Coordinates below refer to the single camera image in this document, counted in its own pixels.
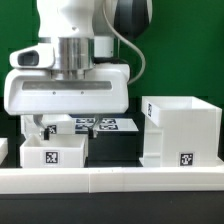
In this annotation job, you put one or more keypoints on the white drawer cabinet box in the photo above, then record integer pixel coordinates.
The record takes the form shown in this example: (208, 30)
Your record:
(180, 131)

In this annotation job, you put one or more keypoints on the white front barrier wall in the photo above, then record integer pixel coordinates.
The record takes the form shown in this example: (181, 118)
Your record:
(99, 180)

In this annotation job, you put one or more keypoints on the white barrier wall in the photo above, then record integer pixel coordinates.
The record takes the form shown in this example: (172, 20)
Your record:
(3, 149)
(99, 180)

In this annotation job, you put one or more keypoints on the white left barrier wall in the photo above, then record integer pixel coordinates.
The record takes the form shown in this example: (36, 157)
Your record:
(3, 149)

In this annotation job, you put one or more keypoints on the white drawer tray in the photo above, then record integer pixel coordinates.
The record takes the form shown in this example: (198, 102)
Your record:
(58, 124)
(60, 151)

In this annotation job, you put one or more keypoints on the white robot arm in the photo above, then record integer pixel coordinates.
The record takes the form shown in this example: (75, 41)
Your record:
(72, 69)

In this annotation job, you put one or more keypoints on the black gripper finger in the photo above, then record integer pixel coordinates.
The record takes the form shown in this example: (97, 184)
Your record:
(44, 132)
(92, 130)

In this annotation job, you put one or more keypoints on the white front drawer tray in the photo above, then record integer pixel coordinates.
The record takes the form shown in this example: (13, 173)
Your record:
(60, 151)

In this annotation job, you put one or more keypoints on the white marker tag sheet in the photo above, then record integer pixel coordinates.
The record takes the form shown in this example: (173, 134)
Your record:
(107, 124)

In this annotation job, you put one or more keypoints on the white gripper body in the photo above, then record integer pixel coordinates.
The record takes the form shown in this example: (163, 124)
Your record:
(102, 91)

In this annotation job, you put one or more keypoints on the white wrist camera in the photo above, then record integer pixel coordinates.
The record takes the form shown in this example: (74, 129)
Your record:
(36, 57)

